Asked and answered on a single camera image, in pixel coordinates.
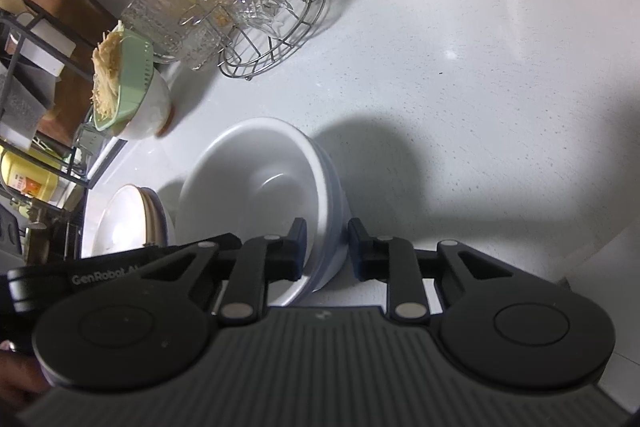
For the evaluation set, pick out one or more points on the white ceramic bowl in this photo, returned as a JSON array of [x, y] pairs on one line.
[[150, 112]]

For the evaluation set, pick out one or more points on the black metal dish rack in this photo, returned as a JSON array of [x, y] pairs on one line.
[[80, 167]]

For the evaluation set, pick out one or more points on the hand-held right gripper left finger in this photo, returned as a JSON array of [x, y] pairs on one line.
[[298, 247]]

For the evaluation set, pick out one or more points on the person's left hand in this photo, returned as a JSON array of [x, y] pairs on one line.
[[15, 374]]

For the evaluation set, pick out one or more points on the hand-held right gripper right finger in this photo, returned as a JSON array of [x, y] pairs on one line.
[[356, 247]]

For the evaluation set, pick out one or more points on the dry pale noodles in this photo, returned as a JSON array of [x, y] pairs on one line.
[[107, 67]]

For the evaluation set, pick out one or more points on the green plastic colander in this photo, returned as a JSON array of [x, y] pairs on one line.
[[132, 72]]

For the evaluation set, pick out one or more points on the yellow detergent jug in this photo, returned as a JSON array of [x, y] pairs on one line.
[[25, 177]]

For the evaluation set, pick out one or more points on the white leaf-pattern plate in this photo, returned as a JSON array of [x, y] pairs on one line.
[[120, 222]]

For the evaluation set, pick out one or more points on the small white bowl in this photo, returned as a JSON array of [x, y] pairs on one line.
[[250, 187], [337, 217]]

